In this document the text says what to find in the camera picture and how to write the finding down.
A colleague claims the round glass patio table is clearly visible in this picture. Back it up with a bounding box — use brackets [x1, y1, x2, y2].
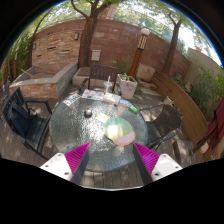
[50, 97, 147, 172]

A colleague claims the black metal chair left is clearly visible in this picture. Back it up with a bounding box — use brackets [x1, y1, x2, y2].
[2, 88, 52, 160]

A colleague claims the green marker pen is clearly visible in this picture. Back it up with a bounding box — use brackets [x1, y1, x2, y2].
[129, 106, 138, 114]

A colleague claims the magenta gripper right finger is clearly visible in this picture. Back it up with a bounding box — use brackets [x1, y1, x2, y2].
[133, 143, 159, 185]

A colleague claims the grey wall utility box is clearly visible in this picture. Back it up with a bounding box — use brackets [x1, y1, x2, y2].
[91, 50, 101, 61]

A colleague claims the plastic cup with straw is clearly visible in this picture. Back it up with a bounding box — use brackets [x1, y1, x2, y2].
[104, 76, 112, 94]

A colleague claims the white square planter pot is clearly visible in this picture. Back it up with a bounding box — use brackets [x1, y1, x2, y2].
[118, 74, 138, 99]

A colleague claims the red folded patio umbrella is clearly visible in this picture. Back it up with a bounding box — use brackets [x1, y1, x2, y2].
[189, 96, 224, 155]

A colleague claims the large tree trunk centre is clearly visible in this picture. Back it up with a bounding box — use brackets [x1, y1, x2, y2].
[70, 0, 114, 67]

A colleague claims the open colourful book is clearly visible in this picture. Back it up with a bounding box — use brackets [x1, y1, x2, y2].
[82, 89, 121, 105]

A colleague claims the stone raised planter box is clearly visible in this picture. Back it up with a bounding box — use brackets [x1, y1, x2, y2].
[9, 62, 78, 99]

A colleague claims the wooden garden lamp post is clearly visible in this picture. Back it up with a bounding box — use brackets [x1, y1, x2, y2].
[129, 28, 150, 78]

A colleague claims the black white printed sheet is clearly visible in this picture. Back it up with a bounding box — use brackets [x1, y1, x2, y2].
[63, 93, 80, 106]

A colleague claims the slim tree trunk right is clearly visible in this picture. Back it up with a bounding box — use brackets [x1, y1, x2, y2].
[162, 12, 183, 75]

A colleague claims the brown wooden slat chair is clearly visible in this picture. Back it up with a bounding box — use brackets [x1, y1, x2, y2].
[79, 64, 122, 96]

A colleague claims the yellow sticky note pad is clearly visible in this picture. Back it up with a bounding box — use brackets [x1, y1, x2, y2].
[96, 113, 108, 122]

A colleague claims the black mesh chair right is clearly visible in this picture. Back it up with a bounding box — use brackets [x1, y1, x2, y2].
[141, 104, 182, 149]

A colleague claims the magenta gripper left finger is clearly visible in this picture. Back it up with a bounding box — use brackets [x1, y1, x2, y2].
[65, 142, 91, 185]

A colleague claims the curved wooden bench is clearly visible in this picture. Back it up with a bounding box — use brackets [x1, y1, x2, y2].
[152, 71, 208, 145]

